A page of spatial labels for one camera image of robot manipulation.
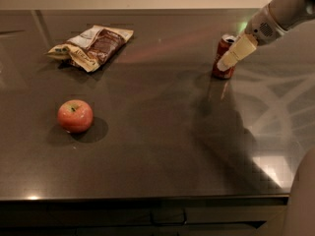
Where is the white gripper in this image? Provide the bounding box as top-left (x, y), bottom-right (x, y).
top-left (221, 4), bottom-right (288, 68)

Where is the red coke can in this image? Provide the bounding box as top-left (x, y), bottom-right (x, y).
top-left (212, 34), bottom-right (236, 80)

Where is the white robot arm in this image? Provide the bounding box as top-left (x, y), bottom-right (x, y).
top-left (217, 0), bottom-right (315, 236)

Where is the brown chip bag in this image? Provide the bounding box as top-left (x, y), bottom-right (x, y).
top-left (46, 26), bottom-right (134, 73)

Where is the red apple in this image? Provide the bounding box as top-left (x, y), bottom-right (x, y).
top-left (57, 99), bottom-right (94, 134)

